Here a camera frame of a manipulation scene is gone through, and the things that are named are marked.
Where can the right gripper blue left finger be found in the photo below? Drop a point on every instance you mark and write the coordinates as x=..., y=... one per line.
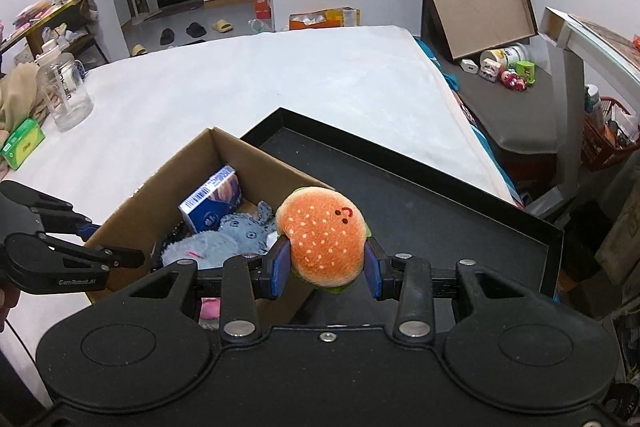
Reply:
x=276, y=267

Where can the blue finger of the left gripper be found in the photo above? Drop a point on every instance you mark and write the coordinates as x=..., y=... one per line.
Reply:
x=114, y=257
x=85, y=228

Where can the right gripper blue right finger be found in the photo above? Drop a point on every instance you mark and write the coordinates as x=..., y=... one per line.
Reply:
x=378, y=271

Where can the denim bunny soft toy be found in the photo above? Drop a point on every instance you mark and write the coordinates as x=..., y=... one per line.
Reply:
x=250, y=232

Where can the brown cardboard box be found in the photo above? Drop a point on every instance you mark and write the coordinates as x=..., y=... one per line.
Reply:
x=150, y=214

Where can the burger plush toy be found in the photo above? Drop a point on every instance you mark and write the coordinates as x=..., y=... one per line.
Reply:
x=327, y=234

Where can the grey fluffy plush toy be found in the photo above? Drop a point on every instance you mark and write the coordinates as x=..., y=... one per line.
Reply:
x=208, y=249

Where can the blue white carton box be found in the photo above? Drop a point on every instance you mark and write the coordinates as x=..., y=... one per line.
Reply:
x=217, y=197

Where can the person's left hand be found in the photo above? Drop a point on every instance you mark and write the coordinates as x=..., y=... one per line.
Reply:
x=9, y=296

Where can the black shallow tray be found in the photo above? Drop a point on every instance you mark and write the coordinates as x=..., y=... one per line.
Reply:
x=415, y=209

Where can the green tissue pack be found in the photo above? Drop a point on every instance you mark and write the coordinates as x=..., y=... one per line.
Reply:
x=22, y=142

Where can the clear plastic jar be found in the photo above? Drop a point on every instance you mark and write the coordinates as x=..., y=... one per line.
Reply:
x=61, y=80

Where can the beige cloth bundle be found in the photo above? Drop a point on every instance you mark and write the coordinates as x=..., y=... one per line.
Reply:
x=20, y=99

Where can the dark grey bench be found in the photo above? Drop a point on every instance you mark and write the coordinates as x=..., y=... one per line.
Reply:
x=521, y=122

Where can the black slipper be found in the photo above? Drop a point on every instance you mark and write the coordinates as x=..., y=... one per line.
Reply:
x=196, y=30
x=167, y=37

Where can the red pink small toy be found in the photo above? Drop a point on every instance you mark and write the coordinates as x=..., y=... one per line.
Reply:
x=511, y=80

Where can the yellow slipper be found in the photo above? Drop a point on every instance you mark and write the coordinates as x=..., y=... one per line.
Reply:
x=222, y=26

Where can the white tin can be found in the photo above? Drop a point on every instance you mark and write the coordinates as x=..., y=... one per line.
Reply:
x=506, y=57

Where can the green small toy box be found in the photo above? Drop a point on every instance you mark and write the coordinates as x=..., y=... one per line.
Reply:
x=526, y=70

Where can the red plastic basket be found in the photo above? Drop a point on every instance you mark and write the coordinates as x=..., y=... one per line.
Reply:
x=611, y=140

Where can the white glass-top side table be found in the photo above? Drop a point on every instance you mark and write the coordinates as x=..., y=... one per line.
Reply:
x=571, y=47

